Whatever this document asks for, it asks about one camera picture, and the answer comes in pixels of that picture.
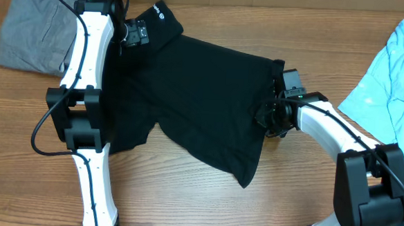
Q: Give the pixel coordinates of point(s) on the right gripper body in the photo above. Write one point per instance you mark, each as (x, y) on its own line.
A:
(280, 85)

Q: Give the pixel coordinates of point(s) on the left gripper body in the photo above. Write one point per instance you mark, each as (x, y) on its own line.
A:
(136, 36)

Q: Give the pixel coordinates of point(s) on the black t-shirt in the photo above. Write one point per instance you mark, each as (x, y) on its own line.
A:
(208, 99)

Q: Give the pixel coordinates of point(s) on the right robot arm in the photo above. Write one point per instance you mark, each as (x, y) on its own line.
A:
(369, 180)

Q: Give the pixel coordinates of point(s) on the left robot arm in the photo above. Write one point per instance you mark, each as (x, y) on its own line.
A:
(75, 106)

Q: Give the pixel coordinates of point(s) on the folded grey trousers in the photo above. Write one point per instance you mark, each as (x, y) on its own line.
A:
(38, 36)

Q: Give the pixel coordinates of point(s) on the light blue t-shirt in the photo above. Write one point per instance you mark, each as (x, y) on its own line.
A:
(377, 102)

